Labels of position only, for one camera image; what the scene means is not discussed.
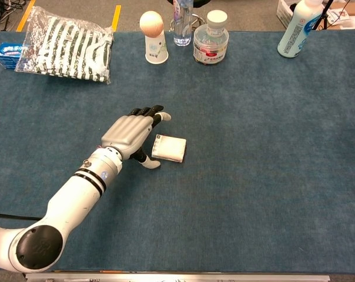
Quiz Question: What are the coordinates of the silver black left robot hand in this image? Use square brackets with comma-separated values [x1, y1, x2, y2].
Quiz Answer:
[100, 105, 172, 170]

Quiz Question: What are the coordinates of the blue cookie box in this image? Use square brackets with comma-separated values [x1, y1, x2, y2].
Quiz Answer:
[0, 42, 28, 70]

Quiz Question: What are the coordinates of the white printed paper packet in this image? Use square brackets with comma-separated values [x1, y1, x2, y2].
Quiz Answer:
[324, 8, 350, 26]

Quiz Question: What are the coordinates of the bagged green striped shirt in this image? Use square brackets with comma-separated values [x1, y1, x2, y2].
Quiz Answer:
[15, 5, 114, 85]

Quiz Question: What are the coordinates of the blue felt table cloth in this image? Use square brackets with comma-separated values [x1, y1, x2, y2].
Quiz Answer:
[0, 29, 355, 273]

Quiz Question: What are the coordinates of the yellow floor tape strip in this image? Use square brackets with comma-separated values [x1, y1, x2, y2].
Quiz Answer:
[111, 5, 122, 32]
[16, 0, 36, 32]

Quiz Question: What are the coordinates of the upturned white paper cup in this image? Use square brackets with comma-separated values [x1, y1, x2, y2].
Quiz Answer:
[145, 29, 169, 65]

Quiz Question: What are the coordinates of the wooden ball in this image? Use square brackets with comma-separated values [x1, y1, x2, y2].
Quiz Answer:
[139, 11, 165, 38]

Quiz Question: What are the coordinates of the aluminium table rail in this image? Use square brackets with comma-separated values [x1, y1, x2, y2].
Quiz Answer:
[24, 272, 331, 282]

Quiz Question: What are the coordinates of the clear jar with white lid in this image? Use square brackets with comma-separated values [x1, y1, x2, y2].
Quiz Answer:
[193, 9, 230, 64]

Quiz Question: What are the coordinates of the black tripod leg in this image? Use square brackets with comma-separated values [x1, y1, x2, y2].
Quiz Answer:
[312, 0, 334, 31]

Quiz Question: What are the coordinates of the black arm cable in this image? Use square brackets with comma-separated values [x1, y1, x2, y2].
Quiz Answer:
[0, 211, 42, 221]

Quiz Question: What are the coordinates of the small white box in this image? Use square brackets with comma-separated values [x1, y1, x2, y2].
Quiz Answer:
[151, 134, 187, 163]

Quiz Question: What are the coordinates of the white plastic basket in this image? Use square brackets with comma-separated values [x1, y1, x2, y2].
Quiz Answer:
[276, 0, 297, 29]

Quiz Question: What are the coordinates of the white bottle with blue label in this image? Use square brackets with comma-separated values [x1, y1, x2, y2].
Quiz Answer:
[277, 0, 325, 58]

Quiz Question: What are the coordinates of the clear water bottle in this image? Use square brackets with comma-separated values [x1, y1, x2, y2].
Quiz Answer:
[172, 0, 194, 47]

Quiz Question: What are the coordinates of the black cable bundle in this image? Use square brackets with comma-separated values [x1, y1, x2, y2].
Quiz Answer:
[0, 0, 27, 30]

